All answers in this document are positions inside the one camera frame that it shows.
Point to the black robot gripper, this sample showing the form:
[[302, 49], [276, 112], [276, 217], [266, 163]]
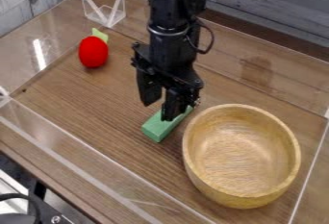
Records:
[[164, 66]]

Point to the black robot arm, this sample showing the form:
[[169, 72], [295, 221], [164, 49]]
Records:
[[171, 16]]

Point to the green rectangular block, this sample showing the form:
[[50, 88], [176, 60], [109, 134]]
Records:
[[156, 129]]

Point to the small green wedge block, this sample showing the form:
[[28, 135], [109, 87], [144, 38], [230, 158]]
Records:
[[99, 34]]

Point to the light wooden bowl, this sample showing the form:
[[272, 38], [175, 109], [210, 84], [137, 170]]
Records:
[[240, 155]]

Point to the red ball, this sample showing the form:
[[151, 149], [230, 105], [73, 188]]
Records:
[[92, 52]]

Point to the clear acrylic corner bracket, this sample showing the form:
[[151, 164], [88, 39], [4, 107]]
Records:
[[104, 15]]

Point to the clear acrylic tray wall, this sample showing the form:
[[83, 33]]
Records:
[[100, 187]]

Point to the black device with cable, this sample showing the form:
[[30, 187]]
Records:
[[38, 213]]

